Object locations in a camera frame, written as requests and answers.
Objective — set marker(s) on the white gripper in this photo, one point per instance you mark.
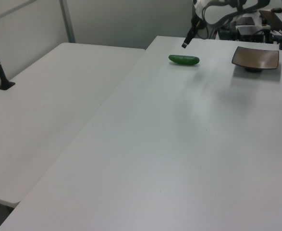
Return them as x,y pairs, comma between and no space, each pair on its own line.
198,6

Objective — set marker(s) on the green cucumber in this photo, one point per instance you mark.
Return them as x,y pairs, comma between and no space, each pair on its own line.
184,60

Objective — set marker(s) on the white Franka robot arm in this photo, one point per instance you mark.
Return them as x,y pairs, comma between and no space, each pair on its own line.
215,13

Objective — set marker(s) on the square brown ceramic plate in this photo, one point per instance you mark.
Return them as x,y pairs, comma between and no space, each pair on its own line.
257,57

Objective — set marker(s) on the brown wooden board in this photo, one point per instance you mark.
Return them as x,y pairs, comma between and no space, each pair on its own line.
274,20

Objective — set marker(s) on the black computer mouse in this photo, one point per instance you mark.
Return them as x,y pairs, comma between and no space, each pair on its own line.
277,9

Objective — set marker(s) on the grey partition frame post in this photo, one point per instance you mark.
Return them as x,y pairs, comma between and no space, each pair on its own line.
67,21

